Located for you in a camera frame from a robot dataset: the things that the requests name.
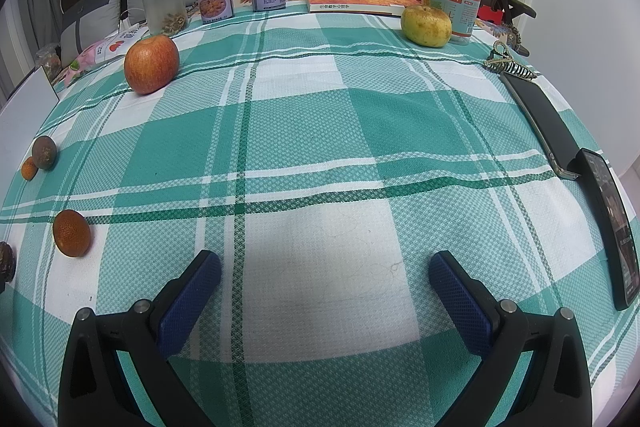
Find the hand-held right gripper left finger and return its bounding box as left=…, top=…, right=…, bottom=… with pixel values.
left=57, top=249, right=223, bottom=427

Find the labelled clear plastic jar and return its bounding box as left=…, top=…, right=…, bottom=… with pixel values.
left=424, top=0, right=487, bottom=45

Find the clear jar with black lid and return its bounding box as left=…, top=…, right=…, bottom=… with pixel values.
left=140, top=0, right=190, bottom=35

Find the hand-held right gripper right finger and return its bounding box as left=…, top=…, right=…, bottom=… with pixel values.
left=428, top=249, right=601, bottom=427

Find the black smartphone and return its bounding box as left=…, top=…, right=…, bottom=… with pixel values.
left=578, top=148, right=640, bottom=312

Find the yellow apple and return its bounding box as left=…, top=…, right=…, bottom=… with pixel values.
left=401, top=5, right=453, bottom=48

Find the clear bag of snacks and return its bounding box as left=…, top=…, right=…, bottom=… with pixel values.
left=35, top=46, right=63, bottom=80

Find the claw hair clip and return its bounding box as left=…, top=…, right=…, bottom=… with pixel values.
left=483, top=40, right=538, bottom=82

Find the white packet with red print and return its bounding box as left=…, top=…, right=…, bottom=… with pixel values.
left=95, top=24, right=148, bottom=62

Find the red cloth item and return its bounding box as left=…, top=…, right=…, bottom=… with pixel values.
left=475, top=4, right=503, bottom=24

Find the rough-skinned orange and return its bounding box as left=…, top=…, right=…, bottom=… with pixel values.
left=52, top=209, right=92, bottom=258

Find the small reddish-brown fruit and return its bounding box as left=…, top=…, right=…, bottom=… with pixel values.
left=31, top=136, right=57, bottom=170

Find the white cardboard box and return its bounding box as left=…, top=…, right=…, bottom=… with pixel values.
left=0, top=66, right=60, bottom=120

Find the grey curtain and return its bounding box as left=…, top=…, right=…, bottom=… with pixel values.
left=0, top=0, right=66, bottom=102

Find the red apple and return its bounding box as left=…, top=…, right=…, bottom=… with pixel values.
left=124, top=35, right=181, bottom=96

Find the green white plaid cloth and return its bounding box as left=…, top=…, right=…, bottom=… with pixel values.
left=0, top=2, right=640, bottom=427

